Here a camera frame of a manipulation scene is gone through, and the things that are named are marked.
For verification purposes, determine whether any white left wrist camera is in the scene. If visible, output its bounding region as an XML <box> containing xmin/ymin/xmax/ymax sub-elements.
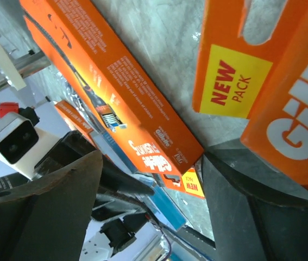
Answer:
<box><xmin>0</xmin><ymin>112</ymin><xmax>60</xmax><ymax>180</ymax></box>

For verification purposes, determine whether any blue razor blister pack centre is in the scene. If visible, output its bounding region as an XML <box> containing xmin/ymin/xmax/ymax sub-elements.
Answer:
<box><xmin>88</xmin><ymin>130</ymin><xmax>187</xmax><ymax>231</ymax></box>

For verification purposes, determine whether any orange razor box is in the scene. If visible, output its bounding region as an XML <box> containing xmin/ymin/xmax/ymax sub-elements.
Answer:
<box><xmin>54</xmin><ymin>100</ymin><xmax>96</xmax><ymax>146</ymax></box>
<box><xmin>20</xmin><ymin>1</ymin><xmax>203</xmax><ymax>175</ymax></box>
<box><xmin>192</xmin><ymin>1</ymin><xmax>308</xmax><ymax>190</ymax></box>

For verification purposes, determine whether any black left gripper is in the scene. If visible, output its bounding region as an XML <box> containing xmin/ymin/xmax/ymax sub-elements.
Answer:
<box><xmin>34</xmin><ymin>130</ymin><xmax>154</xmax><ymax>253</ymax></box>

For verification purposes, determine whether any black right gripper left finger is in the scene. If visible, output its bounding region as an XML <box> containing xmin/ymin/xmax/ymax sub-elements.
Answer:
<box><xmin>0</xmin><ymin>151</ymin><xmax>103</xmax><ymax>260</ymax></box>

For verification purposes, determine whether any white two-tier shelf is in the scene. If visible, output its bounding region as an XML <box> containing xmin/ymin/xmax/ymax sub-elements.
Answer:
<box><xmin>0</xmin><ymin>44</ymin><xmax>50</xmax><ymax>105</ymax></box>

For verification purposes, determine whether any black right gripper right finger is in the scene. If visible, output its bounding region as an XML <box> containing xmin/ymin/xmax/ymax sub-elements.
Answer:
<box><xmin>201</xmin><ymin>141</ymin><xmax>308</xmax><ymax>260</ymax></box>

